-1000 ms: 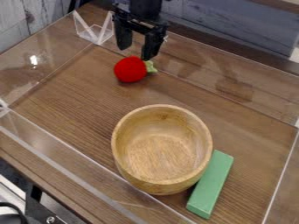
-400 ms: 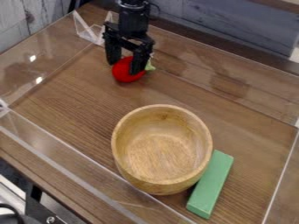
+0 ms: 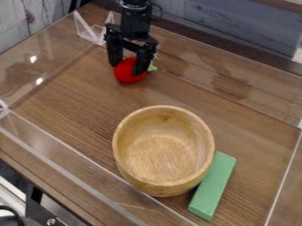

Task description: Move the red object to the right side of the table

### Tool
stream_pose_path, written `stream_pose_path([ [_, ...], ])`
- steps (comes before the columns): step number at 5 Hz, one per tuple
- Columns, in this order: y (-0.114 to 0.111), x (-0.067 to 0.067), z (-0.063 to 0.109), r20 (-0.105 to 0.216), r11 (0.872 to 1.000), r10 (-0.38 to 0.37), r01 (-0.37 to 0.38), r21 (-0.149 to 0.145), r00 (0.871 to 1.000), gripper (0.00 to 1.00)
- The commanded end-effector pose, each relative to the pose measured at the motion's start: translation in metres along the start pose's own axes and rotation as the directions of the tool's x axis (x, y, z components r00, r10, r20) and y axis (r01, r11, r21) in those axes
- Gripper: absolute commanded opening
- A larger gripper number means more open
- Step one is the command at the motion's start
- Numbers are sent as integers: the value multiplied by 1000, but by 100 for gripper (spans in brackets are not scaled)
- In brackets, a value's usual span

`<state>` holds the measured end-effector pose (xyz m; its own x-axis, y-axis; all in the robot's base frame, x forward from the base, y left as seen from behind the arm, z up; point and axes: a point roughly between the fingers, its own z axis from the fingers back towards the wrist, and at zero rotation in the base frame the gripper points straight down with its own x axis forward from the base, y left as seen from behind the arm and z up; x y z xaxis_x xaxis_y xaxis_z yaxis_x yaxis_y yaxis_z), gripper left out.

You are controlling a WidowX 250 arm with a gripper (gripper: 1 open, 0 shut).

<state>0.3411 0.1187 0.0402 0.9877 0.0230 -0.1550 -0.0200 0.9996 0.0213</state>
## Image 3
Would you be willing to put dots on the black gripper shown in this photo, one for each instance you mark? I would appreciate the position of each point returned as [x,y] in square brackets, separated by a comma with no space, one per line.
[142,44]

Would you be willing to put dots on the red plush strawberry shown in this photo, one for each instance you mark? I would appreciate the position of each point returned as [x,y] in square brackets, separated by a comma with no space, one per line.
[125,68]

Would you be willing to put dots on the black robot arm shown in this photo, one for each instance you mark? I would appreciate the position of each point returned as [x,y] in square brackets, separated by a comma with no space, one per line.
[136,20]

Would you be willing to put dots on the wooden bowl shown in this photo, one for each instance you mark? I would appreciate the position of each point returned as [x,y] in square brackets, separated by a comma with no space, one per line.
[164,147]

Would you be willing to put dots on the green rectangular block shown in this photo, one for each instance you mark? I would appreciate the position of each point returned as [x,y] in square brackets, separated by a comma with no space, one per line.
[210,189]

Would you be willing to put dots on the clear acrylic corner bracket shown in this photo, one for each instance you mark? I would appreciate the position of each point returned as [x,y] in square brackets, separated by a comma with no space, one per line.
[91,33]

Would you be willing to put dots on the clear acrylic front wall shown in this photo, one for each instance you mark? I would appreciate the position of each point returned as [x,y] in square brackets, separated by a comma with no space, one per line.
[87,188]

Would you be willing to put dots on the black metal table mount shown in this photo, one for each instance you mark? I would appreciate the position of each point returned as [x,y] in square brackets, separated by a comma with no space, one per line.
[37,212]

